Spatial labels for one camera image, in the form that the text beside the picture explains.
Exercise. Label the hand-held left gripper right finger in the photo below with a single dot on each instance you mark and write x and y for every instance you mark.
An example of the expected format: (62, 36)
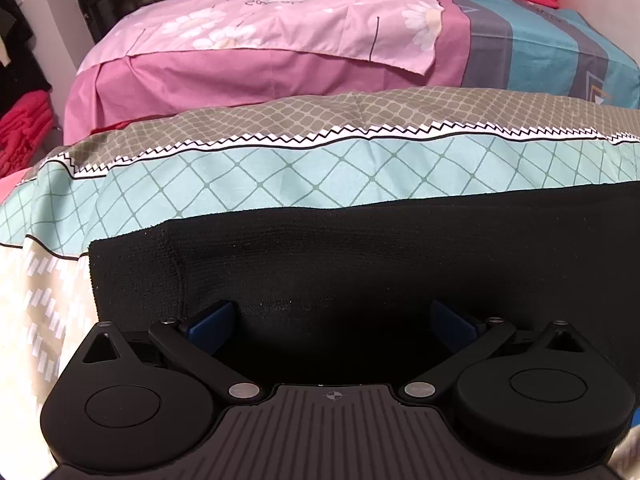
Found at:
(452, 324)

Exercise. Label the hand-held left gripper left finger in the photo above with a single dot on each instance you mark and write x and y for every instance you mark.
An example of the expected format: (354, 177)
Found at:
(212, 327)

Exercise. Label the black pants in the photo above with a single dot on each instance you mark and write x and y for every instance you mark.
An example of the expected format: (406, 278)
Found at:
(350, 260)

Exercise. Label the patterned bed quilt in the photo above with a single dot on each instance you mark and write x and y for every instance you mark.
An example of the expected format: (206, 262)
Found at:
(300, 170)

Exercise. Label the pile of red clothes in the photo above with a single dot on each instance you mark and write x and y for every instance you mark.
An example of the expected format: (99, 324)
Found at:
(22, 132)

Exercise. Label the pink floral bed sheet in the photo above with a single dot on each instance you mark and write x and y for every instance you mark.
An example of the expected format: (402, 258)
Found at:
(250, 45)

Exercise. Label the blue grey striped bed sheet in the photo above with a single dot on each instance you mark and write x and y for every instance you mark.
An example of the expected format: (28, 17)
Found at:
(540, 45)

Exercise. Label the black hanging clothes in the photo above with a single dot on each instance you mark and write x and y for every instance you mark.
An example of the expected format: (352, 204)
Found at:
(17, 50)

